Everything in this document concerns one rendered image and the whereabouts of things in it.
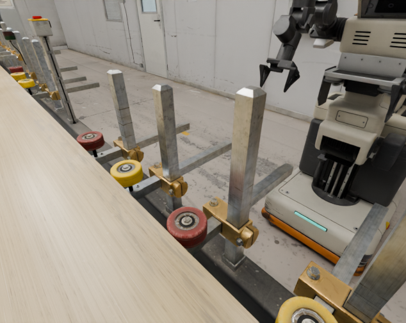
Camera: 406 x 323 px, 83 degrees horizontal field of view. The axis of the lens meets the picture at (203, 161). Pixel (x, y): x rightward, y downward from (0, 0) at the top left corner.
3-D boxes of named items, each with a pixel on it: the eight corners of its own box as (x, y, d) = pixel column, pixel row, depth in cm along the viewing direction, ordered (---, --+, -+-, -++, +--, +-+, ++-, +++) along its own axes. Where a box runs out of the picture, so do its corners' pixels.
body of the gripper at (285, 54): (291, 66, 80) (300, 44, 78) (264, 62, 85) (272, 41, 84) (296, 73, 85) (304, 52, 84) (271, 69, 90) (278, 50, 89)
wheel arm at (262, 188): (282, 172, 75) (285, 161, 73) (292, 176, 73) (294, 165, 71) (177, 252, 51) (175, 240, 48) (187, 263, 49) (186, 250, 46)
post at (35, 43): (65, 118, 158) (36, 39, 131) (66, 119, 156) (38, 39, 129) (59, 119, 156) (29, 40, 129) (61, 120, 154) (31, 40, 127)
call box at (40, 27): (50, 36, 116) (43, 18, 112) (54, 37, 112) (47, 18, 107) (34, 37, 112) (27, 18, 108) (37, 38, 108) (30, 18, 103)
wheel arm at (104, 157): (185, 128, 107) (184, 120, 104) (190, 131, 105) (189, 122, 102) (91, 165, 82) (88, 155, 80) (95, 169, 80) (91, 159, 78)
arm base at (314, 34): (347, 19, 94) (318, 19, 102) (345, 5, 88) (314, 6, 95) (337, 40, 95) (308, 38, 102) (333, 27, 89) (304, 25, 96)
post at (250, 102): (231, 259, 64) (249, 82, 38) (241, 267, 62) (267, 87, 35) (223, 266, 62) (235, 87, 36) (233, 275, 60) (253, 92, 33)
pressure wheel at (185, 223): (196, 277, 47) (195, 241, 40) (164, 262, 50) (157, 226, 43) (212, 247, 53) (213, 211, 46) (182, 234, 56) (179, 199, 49)
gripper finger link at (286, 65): (287, 90, 80) (298, 63, 78) (268, 86, 84) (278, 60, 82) (292, 95, 85) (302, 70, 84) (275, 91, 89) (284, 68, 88)
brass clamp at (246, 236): (217, 208, 62) (218, 194, 59) (259, 238, 54) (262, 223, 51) (200, 220, 58) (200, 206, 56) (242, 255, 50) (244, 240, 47)
